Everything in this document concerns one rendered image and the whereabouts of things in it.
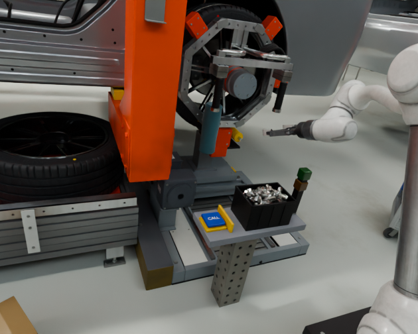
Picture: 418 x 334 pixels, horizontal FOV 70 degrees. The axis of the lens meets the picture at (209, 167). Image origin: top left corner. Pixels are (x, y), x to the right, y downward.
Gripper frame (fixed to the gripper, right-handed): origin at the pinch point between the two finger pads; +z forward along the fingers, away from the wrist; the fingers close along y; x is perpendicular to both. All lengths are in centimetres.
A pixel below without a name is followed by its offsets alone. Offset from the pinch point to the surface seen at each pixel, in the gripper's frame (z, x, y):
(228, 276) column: -14, -53, -47
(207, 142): 21.5, -1.4, -26.8
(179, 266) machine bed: 11, -54, -58
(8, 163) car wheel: 31, 7, -112
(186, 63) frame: 20, 37, -32
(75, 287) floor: 26, -51, -101
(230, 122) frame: 27.8, 5.6, -6.1
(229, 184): 50, -37, 2
